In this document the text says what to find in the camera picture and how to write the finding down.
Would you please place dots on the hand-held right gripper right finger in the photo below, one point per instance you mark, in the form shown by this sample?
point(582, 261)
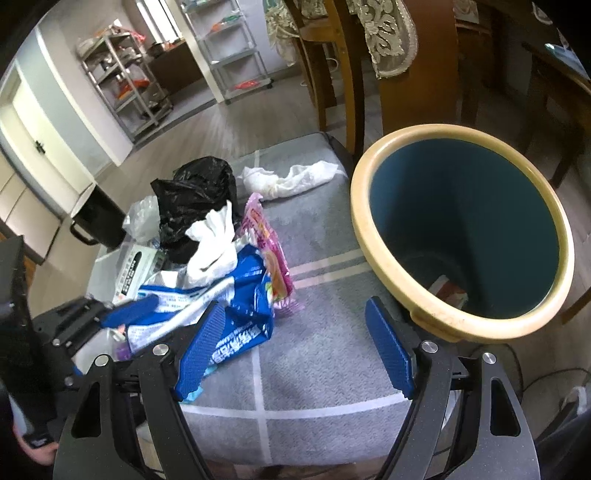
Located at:
point(388, 355)

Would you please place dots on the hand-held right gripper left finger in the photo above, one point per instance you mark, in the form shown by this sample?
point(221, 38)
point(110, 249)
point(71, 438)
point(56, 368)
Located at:
point(198, 357)

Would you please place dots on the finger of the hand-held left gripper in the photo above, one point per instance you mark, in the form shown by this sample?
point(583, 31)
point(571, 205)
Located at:
point(69, 364)
point(131, 310)

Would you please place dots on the blue white plastic package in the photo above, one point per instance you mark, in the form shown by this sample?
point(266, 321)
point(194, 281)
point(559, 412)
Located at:
point(249, 295)

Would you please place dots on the yellow rimmed teal trash bin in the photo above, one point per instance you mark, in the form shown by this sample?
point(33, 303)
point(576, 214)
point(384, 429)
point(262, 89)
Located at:
point(461, 318)

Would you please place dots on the clear plastic bag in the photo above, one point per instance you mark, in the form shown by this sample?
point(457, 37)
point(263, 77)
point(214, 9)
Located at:
point(141, 219)

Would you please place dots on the person's left hand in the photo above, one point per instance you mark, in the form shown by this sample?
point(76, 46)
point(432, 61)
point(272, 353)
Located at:
point(37, 454)

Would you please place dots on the white printed box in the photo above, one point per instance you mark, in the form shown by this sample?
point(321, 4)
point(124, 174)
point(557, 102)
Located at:
point(124, 272)

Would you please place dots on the grey striped mat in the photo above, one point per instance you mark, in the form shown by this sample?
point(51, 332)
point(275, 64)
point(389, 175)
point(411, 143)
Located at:
point(318, 360)

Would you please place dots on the red white wrapper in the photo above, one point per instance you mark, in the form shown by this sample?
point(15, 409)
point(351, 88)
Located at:
point(450, 290)

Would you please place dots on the black mug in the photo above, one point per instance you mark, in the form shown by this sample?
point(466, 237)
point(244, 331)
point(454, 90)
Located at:
point(104, 217)

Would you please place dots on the pink snack wrapper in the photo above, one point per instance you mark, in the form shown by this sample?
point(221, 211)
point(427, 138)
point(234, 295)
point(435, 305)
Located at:
point(272, 258)

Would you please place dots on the black plastic bag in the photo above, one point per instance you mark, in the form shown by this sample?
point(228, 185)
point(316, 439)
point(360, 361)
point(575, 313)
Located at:
point(194, 194)

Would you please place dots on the long white tissue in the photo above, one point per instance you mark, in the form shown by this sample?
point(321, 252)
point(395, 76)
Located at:
point(300, 177)

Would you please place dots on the white door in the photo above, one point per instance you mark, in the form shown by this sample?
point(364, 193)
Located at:
point(32, 134)

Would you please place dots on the metal shelf rack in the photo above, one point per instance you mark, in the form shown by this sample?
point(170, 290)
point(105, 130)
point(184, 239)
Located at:
point(124, 83)

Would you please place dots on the brown wooden cabinet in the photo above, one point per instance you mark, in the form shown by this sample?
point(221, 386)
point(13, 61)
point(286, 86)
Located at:
point(178, 69)

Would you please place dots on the wooden chair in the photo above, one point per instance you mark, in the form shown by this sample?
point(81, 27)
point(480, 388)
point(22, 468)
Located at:
point(415, 101)

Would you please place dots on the white shelf trolley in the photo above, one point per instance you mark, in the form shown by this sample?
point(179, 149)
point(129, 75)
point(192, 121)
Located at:
point(231, 55)

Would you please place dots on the lace-covered dining table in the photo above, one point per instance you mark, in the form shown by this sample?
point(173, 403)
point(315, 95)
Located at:
point(383, 41)

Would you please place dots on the dark wooden side table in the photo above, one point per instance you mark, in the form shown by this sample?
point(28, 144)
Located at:
point(545, 83)

